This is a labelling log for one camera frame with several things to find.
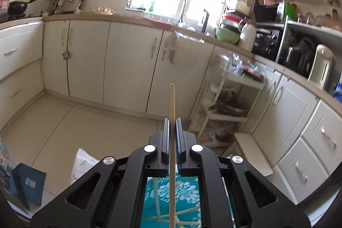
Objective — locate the blue packet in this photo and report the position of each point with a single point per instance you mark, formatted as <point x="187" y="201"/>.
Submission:
<point x="338" y="90"/>

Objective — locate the teal plastic bin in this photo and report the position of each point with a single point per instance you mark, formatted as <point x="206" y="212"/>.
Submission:
<point x="187" y="190"/>

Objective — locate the black frying pan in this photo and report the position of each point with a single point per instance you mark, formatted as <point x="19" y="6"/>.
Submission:
<point x="17" y="7"/>

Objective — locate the white appliance shelf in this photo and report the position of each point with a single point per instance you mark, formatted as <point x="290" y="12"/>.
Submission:
<point x="315" y="30"/>

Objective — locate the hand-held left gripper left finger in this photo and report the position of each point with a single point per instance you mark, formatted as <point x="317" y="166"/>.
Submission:
<point x="166" y="137"/>

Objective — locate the dark cutting board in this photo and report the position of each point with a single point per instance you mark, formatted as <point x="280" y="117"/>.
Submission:
<point x="76" y="1"/>

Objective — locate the black faucet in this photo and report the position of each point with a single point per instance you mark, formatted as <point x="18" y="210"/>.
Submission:
<point x="205" y="21"/>

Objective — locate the silver faucet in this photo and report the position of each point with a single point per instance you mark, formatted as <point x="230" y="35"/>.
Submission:
<point x="183" y="9"/>

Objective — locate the black storage box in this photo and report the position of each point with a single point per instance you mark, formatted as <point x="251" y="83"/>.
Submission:
<point x="267" y="10"/>

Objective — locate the white kitchen base cabinets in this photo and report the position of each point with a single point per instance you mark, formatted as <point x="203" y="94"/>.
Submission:
<point x="120" y="62"/>

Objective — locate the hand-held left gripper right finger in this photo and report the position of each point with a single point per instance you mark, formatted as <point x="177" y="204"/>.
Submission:
<point x="179" y="137"/>

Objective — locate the single bamboo chopstick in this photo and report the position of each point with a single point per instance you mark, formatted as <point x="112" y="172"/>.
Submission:
<point x="172" y="105"/>

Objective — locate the dark blue box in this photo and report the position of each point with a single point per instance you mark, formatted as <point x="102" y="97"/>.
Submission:
<point x="29" y="182"/>

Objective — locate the green bowl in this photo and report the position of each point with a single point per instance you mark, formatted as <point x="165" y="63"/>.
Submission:
<point x="227" y="36"/>

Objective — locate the white electric water boiler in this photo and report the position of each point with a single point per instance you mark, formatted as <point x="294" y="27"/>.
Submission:
<point x="320" y="67"/>

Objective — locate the beige step stool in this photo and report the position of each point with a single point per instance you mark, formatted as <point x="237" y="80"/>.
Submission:
<point x="253" y="150"/>

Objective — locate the white trolley cart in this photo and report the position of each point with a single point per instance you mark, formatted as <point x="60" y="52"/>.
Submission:
<point x="232" y="81"/>

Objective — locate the stack of dishes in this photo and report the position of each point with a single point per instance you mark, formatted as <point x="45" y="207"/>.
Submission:
<point x="232" y="18"/>

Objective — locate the plate of garlic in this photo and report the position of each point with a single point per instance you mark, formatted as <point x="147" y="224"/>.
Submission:
<point x="103" y="11"/>

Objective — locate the white thermos jug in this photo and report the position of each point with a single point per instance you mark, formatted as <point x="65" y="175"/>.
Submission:
<point x="247" y="37"/>

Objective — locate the group of wooden chopsticks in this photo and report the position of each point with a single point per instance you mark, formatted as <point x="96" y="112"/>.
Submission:
<point x="187" y="210"/>

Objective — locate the black toaster oven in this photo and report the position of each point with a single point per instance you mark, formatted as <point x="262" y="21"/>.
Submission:
<point x="267" y="42"/>

